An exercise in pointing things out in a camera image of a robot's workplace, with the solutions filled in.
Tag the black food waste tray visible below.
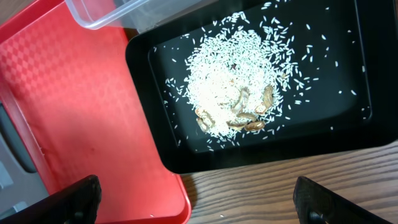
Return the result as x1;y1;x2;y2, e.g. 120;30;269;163
126;1;397;174

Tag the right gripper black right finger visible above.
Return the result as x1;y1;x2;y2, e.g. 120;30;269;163
293;176;390;224

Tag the clear plastic waste bin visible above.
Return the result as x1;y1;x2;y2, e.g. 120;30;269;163
65;0;216;33

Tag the pile of rice and scraps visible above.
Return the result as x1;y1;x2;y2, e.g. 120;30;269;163
154;0;371;152

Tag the grey plastic dishwasher rack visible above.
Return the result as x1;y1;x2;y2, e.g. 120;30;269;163
1;106;49;219

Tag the red plastic tray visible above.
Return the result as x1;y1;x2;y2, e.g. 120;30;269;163
1;1;192;223

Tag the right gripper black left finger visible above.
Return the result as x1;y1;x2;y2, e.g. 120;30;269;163
1;175;102;224

